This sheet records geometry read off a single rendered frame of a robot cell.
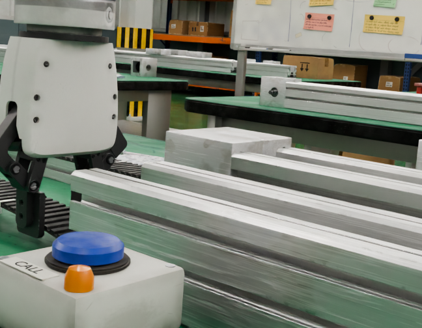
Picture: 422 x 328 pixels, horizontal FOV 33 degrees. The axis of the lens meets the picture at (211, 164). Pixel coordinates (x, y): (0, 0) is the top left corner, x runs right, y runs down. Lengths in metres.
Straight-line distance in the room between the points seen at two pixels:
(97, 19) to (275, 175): 0.21
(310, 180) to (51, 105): 0.23
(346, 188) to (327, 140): 1.60
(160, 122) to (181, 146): 2.82
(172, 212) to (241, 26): 3.60
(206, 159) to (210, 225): 0.26
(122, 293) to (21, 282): 0.05
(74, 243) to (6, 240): 0.27
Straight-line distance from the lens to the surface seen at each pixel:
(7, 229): 0.70
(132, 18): 8.81
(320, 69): 5.00
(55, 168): 0.94
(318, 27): 3.76
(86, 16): 0.59
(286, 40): 3.86
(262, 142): 0.71
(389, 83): 11.03
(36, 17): 0.59
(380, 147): 2.12
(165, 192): 0.48
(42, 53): 0.59
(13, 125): 0.60
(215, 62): 5.03
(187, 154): 0.71
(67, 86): 0.60
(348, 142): 2.17
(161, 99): 3.53
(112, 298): 0.37
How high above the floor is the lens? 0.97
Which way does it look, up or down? 10 degrees down
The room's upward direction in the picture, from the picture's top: 4 degrees clockwise
